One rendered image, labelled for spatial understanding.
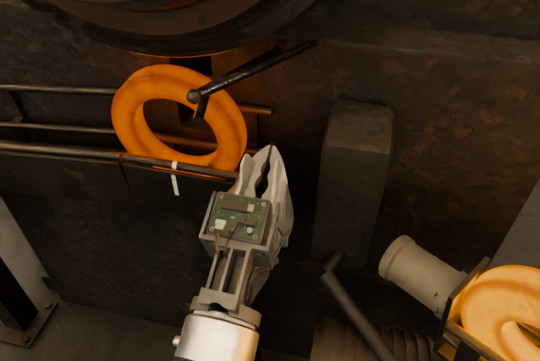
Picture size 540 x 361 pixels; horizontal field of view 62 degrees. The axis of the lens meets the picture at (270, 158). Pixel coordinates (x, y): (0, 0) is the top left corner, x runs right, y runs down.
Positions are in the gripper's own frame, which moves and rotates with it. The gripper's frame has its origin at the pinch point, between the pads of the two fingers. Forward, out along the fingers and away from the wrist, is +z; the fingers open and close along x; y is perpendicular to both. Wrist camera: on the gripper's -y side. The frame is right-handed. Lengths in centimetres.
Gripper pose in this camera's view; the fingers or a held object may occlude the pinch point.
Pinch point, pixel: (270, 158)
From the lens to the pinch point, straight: 55.8
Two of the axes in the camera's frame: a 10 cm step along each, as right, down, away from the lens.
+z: 2.2, -8.5, 4.7
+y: -0.7, -4.9, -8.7
